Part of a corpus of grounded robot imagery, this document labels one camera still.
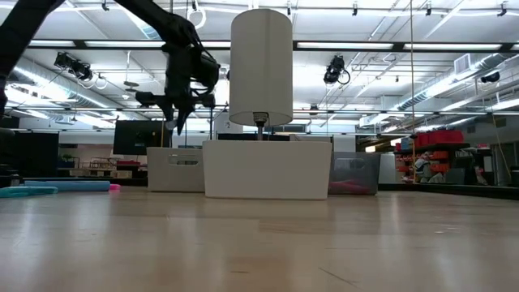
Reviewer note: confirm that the silver ventilation duct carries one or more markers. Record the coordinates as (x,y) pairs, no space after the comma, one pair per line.
(446,81)

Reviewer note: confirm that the dark translucent plastic bin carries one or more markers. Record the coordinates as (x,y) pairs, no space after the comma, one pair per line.
(361,172)

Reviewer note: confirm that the black hanging camera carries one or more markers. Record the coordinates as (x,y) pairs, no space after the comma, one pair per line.
(490,77)
(334,69)
(73,67)

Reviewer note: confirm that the light grey plastic bin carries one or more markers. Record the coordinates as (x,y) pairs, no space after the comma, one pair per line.
(174,180)

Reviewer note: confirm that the teal marker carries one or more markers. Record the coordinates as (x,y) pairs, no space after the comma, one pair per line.
(24,191)

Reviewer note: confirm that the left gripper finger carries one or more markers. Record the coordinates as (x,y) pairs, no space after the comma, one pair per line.
(167,112)
(183,119)

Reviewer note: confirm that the black display screen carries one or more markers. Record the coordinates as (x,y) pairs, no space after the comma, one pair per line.
(140,140)

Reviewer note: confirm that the table lamp with white shade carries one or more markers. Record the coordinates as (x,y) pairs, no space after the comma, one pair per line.
(260,65)

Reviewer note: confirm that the shelf with red bins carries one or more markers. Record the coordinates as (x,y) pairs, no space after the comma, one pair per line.
(440,138)

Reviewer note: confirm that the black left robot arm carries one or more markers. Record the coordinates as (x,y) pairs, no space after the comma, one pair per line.
(24,28)

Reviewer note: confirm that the black frame bar with lights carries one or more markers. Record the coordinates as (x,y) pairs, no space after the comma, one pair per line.
(397,45)

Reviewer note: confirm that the blue marker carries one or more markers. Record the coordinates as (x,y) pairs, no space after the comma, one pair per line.
(69,185)

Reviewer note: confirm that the white plastic bin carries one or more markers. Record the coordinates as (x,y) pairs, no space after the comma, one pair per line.
(265,170)

